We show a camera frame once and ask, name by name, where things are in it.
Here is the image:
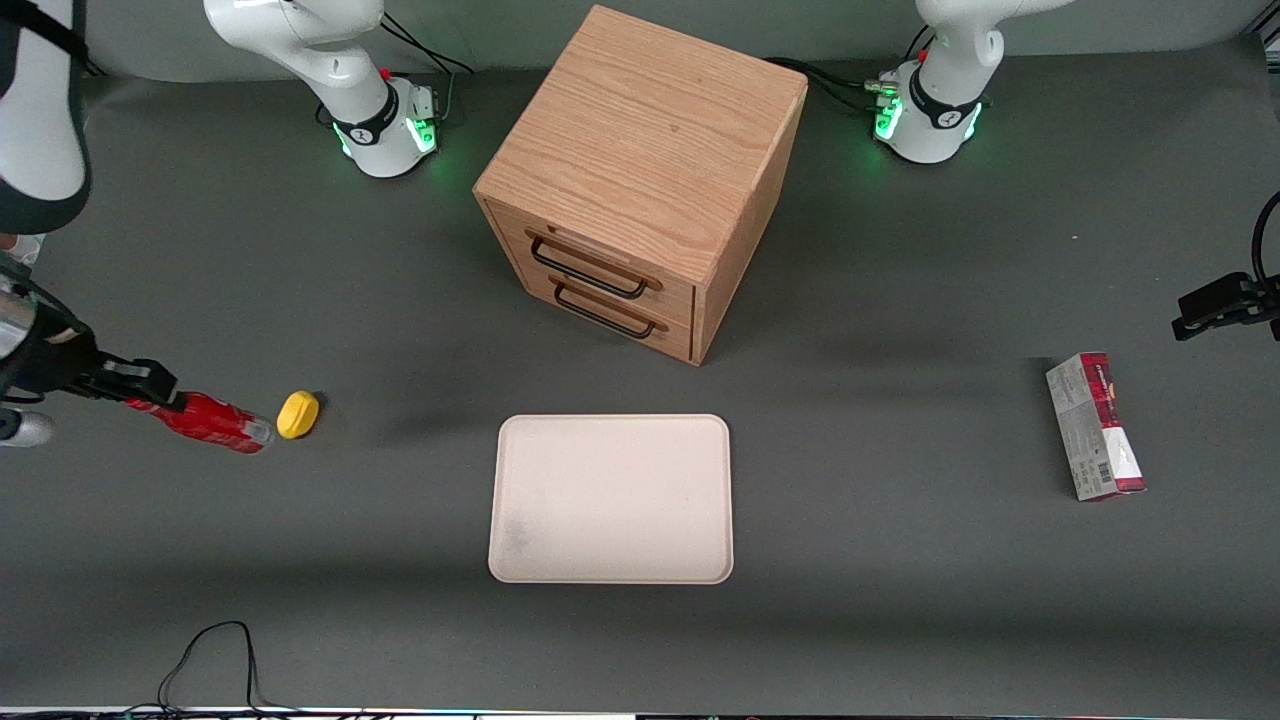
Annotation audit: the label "black arm base cables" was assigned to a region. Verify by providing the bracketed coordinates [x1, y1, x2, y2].
[764, 24, 937, 117]
[375, 17, 477, 129]

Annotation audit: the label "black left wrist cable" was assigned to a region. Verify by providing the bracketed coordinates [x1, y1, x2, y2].
[1252, 190, 1280, 293]

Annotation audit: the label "black drawer handle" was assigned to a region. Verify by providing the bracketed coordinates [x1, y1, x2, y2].
[550, 277, 669, 340]
[526, 231, 664, 300]

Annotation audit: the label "wooden drawer cabinet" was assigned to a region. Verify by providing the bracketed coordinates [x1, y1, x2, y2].
[472, 4, 809, 367]

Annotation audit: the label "thin black table cable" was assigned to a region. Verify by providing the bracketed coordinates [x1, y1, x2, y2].
[120, 620, 301, 717]

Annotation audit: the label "yellow lemon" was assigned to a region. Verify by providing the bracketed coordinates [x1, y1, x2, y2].
[276, 390, 321, 440]

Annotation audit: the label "red coke bottle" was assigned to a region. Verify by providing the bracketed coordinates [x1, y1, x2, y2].
[124, 391, 275, 455]

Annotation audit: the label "beige plastic tray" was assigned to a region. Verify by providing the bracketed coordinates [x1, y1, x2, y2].
[487, 414, 735, 586]

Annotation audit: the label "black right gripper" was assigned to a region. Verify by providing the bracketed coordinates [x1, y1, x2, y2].
[0, 290, 189, 414]

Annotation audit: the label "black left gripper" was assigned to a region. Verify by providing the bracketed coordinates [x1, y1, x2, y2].
[1172, 272, 1280, 343]

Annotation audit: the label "red and grey carton box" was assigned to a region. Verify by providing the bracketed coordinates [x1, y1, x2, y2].
[1045, 351, 1147, 503]

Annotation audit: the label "black left arm base cables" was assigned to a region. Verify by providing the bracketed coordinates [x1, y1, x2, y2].
[764, 24, 937, 117]

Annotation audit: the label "black right arm base cables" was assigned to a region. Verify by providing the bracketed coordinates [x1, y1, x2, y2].
[375, 17, 477, 129]

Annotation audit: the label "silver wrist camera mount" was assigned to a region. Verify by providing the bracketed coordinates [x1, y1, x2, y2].
[0, 408, 57, 449]

